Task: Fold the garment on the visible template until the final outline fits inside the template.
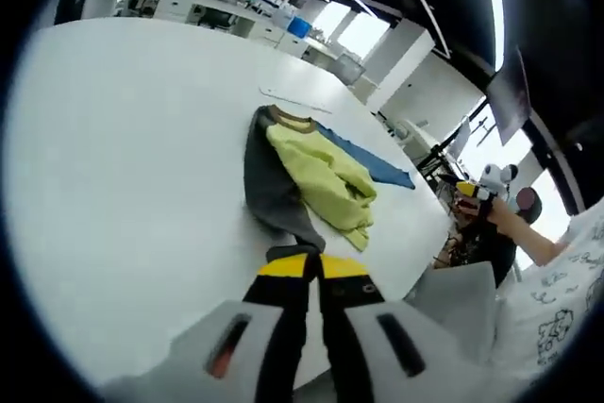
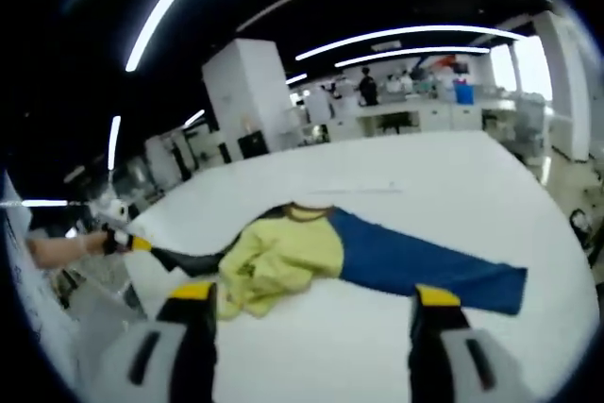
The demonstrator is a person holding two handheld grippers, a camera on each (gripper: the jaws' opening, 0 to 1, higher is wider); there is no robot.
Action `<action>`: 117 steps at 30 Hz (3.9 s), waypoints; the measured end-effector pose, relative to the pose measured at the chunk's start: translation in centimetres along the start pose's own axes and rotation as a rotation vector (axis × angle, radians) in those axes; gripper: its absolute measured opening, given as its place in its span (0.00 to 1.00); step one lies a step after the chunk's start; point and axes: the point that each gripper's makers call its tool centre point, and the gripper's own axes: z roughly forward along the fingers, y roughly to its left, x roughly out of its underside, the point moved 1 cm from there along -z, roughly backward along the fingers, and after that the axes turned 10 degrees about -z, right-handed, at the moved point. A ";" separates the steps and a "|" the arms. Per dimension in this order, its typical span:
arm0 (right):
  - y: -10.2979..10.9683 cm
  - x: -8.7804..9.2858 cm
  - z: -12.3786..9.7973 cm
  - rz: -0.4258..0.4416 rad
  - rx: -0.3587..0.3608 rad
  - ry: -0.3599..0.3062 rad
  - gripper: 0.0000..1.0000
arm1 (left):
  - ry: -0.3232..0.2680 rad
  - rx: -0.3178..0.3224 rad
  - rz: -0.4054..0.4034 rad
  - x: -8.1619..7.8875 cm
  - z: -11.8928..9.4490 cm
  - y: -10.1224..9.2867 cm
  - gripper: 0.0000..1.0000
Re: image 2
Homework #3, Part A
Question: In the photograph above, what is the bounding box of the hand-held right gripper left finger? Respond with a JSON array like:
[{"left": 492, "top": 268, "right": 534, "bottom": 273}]
[{"left": 77, "top": 281, "right": 219, "bottom": 403}]

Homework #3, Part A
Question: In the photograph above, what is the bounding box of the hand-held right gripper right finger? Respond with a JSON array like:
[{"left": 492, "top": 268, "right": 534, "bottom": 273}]
[{"left": 409, "top": 283, "right": 537, "bottom": 403}]

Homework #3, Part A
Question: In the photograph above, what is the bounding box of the person's left hand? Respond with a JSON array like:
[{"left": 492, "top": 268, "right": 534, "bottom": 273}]
[{"left": 84, "top": 227, "right": 127, "bottom": 257}]

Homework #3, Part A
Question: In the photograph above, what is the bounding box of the short ceiling light strip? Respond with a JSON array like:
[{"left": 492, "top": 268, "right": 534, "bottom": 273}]
[
  {"left": 21, "top": 199, "right": 70, "bottom": 209},
  {"left": 108, "top": 115, "right": 122, "bottom": 171}
]

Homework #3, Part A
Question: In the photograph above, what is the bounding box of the person's white printed shirt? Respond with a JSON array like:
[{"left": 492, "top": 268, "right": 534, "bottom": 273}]
[{"left": 0, "top": 171, "right": 81, "bottom": 376}]

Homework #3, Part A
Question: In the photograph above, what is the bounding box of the black cabinet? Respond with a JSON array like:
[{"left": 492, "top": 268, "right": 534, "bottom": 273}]
[{"left": 238, "top": 131, "right": 269, "bottom": 160}]

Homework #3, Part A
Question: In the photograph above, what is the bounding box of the white square pillar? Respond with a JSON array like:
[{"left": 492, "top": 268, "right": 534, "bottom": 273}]
[
  {"left": 536, "top": 10, "right": 591, "bottom": 163},
  {"left": 202, "top": 39, "right": 294, "bottom": 163}
]

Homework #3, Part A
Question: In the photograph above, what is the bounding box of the wide ceiling light strip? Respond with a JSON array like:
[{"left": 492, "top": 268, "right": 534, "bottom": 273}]
[{"left": 125, "top": 0, "right": 224, "bottom": 74}]

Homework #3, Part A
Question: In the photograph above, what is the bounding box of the white cabinet counter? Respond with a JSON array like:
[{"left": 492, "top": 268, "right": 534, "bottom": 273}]
[{"left": 301, "top": 99, "right": 520, "bottom": 141}]

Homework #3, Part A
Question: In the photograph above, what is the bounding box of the blue storage bin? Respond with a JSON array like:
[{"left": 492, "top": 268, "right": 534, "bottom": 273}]
[{"left": 453, "top": 79, "right": 476, "bottom": 105}]

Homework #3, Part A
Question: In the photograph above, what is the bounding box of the long ceiling light strip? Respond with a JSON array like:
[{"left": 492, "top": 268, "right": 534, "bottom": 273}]
[
  {"left": 334, "top": 45, "right": 492, "bottom": 69},
  {"left": 294, "top": 25, "right": 526, "bottom": 62}
]

